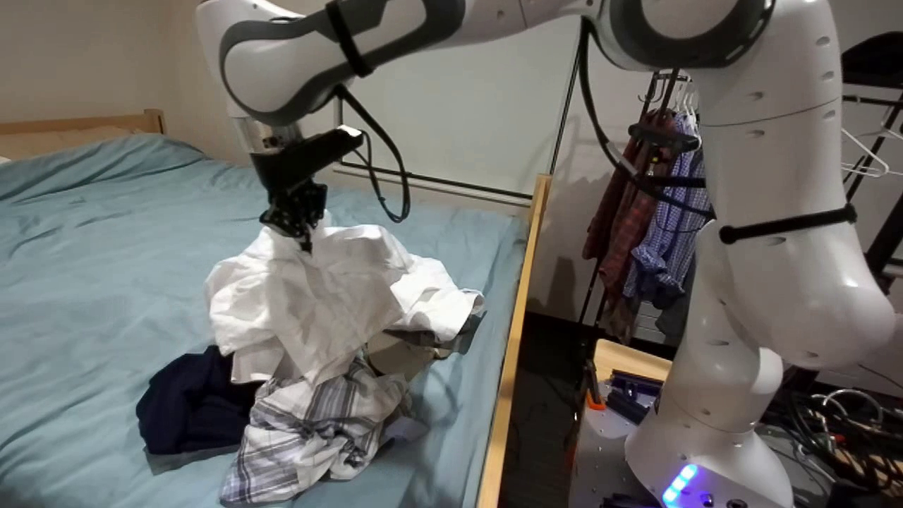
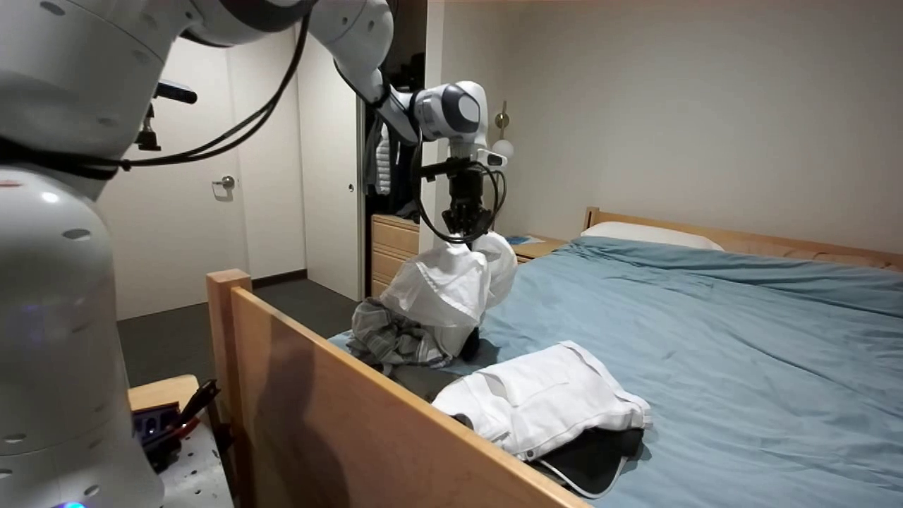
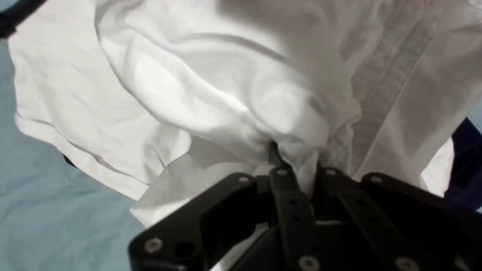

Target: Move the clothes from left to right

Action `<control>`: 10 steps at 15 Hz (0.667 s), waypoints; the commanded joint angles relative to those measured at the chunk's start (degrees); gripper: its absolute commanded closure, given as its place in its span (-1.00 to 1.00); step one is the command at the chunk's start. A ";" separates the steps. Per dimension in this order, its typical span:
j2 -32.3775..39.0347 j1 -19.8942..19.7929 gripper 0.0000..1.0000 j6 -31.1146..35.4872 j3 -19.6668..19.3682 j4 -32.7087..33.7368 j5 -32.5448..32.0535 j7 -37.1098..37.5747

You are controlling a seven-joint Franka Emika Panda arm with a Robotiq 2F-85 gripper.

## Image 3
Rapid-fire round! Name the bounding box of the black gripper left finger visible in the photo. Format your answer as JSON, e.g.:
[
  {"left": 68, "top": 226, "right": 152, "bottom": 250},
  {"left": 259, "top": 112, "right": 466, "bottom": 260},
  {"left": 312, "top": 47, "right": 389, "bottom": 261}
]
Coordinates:
[{"left": 127, "top": 142, "right": 318, "bottom": 271}]

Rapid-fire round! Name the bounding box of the navy blue garment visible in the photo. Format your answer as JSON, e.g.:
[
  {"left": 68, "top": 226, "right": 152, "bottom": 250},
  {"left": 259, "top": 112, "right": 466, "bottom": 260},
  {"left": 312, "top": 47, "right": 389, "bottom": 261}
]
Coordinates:
[{"left": 443, "top": 118, "right": 482, "bottom": 216}]

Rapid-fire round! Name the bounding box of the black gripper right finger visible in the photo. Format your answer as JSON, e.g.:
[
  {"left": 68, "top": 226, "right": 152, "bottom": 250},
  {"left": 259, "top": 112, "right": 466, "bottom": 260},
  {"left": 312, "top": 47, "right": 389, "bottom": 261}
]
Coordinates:
[{"left": 313, "top": 165, "right": 482, "bottom": 271}]

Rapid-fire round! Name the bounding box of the white shirt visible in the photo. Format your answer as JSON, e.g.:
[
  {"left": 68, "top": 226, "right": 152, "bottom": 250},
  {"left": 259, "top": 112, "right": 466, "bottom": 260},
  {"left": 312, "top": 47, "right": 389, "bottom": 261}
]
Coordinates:
[{"left": 6, "top": 0, "right": 482, "bottom": 231}]

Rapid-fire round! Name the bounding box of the bed with blue sheet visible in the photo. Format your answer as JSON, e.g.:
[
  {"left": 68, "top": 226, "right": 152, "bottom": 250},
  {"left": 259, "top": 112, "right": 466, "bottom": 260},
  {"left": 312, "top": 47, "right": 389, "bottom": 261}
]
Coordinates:
[{"left": 0, "top": 40, "right": 152, "bottom": 271}]

